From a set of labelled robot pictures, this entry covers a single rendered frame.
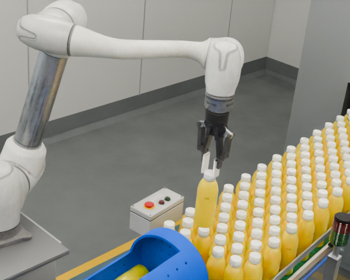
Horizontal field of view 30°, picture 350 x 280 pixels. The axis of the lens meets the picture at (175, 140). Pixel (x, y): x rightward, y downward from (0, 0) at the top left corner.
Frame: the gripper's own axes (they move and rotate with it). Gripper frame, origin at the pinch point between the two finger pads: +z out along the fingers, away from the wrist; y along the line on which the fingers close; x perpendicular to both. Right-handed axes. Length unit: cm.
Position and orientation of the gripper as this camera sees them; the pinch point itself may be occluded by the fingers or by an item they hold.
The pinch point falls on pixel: (210, 165)
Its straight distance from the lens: 215.2
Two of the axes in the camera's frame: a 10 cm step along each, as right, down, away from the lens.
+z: -0.8, 8.9, 4.5
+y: 7.7, 3.4, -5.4
